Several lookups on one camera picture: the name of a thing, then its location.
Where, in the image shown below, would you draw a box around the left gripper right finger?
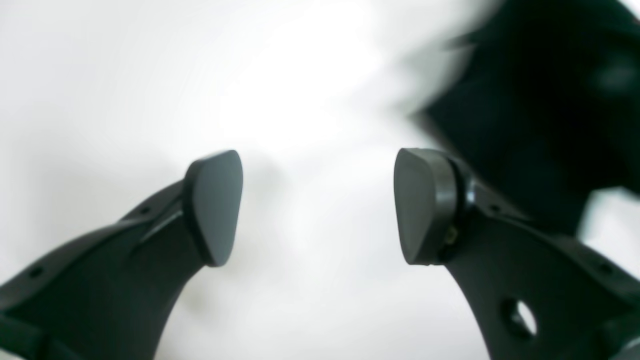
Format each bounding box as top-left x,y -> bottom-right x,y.
393,148 -> 640,360

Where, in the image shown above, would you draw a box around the black graphic T-shirt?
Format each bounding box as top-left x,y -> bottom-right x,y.
419,0 -> 639,234

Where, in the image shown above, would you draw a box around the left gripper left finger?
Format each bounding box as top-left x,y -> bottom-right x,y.
0,150 -> 243,360

